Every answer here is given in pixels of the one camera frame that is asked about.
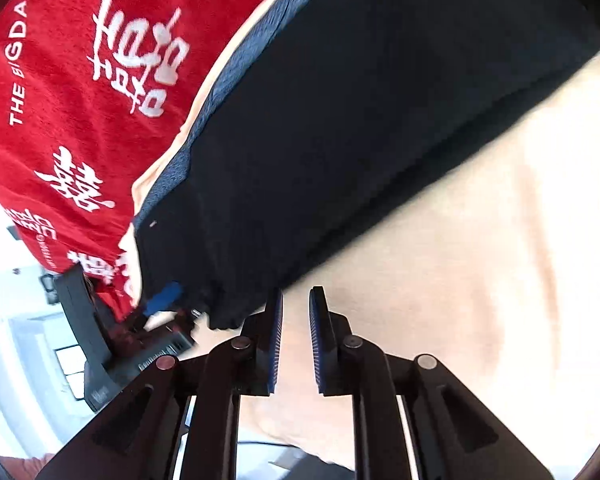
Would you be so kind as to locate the black pants with blue waistband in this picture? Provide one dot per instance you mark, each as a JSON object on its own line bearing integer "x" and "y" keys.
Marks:
{"x": 330, "y": 114}

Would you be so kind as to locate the red blanket with white characters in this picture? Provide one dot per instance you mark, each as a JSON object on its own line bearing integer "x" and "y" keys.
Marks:
{"x": 92, "y": 95}

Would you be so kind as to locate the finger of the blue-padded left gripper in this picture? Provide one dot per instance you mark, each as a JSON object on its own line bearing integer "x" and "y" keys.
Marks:
{"x": 165, "y": 300}

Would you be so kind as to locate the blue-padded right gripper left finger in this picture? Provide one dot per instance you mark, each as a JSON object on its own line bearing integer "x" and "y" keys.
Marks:
{"x": 179, "y": 416}

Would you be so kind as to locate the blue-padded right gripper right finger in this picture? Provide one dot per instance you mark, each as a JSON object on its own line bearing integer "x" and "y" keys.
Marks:
{"x": 412, "y": 418}

